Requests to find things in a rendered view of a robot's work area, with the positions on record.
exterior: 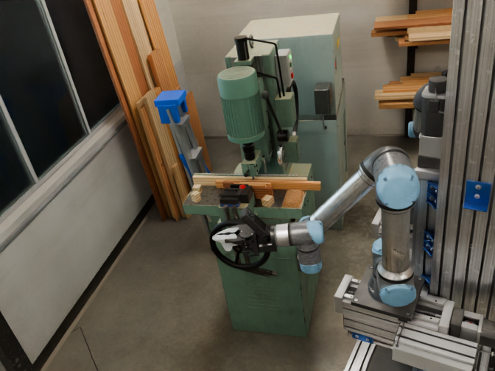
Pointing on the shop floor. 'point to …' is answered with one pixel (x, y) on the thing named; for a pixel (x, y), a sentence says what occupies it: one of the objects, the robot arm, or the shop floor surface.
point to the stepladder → (185, 146)
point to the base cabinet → (270, 291)
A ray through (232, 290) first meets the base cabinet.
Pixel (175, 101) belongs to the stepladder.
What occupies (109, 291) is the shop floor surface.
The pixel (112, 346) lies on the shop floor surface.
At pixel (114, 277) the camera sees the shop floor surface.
